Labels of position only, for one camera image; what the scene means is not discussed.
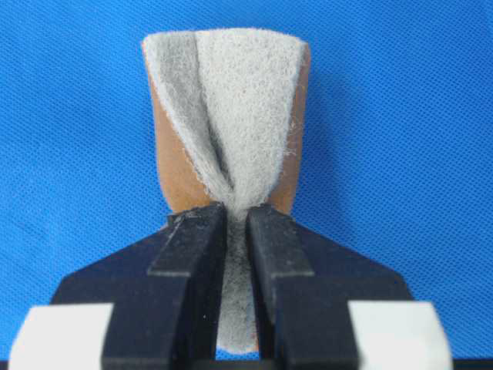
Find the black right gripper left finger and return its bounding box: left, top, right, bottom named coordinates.
left=8, top=203, right=227, bottom=370

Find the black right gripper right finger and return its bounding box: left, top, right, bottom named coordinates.
left=246, top=204, right=454, bottom=370

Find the blue table cloth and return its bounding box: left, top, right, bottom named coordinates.
left=1, top=1, right=492, bottom=358

